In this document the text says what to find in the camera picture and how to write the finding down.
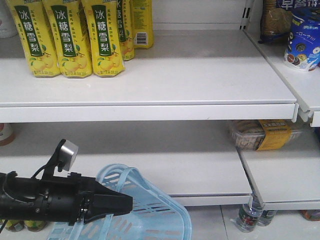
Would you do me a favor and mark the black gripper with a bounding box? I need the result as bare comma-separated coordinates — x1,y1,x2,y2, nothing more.
67,172,133,226

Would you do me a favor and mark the light blue plastic basket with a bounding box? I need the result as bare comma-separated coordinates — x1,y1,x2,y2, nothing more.
47,164,192,240

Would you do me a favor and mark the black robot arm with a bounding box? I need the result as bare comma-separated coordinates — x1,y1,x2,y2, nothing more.
0,171,133,225

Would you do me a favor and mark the yellow lemon tea bottle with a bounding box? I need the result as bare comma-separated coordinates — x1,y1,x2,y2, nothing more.
23,220,47,232
4,220,25,233

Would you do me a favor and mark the orange C100 juice bottle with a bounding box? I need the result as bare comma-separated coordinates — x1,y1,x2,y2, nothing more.
0,123,15,146

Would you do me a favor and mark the white metal shelf unit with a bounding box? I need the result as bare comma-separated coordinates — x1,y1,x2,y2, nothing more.
0,0,320,240

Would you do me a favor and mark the clear water bottle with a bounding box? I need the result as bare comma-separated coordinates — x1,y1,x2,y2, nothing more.
257,210,277,227
235,202,263,233

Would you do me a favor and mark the clear cookie box yellow band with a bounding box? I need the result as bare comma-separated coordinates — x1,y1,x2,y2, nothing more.
227,119,308,151

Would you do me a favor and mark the yellow pear drink carton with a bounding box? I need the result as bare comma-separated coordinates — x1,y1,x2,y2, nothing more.
42,0,93,79
81,0,125,78
6,0,61,78
116,0,135,61
130,0,154,49

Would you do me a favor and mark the brown cracker package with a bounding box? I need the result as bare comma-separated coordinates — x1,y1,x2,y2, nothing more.
260,0,292,44

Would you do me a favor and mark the blue oreo cup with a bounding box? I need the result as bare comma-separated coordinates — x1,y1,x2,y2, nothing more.
284,7,320,72

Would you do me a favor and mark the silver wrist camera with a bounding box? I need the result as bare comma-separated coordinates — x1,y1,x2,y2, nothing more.
52,139,79,172

